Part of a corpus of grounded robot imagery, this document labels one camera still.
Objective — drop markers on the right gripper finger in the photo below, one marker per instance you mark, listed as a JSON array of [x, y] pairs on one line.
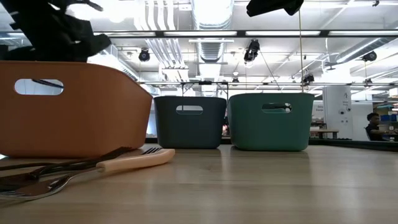
[[264, 6]]

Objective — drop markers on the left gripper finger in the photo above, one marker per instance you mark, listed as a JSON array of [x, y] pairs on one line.
[[90, 43]]

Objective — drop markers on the dark bronze metal fork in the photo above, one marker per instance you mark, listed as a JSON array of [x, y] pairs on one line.
[[93, 158], [46, 83]]

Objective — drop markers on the black ceiling spotlight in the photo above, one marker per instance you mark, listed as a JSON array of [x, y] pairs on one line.
[[308, 78], [370, 56], [144, 56], [251, 53]]

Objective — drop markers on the black overhead light bar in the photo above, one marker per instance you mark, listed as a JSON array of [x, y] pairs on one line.
[[159, 34]]

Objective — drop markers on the orange plastic bin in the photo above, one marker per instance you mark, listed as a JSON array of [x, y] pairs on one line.
[[93, 118]]

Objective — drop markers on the white ceiling pipes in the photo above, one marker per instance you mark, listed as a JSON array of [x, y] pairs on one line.
[[168, 53]]

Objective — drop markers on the black metal rack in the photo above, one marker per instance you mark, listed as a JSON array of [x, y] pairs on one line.
[[205, 82]]

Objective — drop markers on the green plastic bin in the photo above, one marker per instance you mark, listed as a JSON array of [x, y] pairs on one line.
[[270, 130]]

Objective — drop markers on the white column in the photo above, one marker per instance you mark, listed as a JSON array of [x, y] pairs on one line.
[[337, 124]]

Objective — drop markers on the wooden background table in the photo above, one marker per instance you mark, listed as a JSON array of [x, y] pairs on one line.
[[325, 131]]

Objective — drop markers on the dark teal plastic bin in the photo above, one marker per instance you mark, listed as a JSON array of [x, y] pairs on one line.
[[189, 130]]

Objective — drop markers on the person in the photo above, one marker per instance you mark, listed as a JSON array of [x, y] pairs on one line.
[[371, 129]]

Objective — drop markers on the metal shelf blue bins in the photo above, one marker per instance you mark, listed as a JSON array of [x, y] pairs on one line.
[[392, 117]]

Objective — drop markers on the silver ribbed air duct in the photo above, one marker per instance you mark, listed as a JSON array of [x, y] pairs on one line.
[[211, 51]]

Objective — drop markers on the grey round air duct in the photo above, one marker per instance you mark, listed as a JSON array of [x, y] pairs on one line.
[[354, 53]]

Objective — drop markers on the black metal table frame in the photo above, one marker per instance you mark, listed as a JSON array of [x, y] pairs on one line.
[[357, 144]]

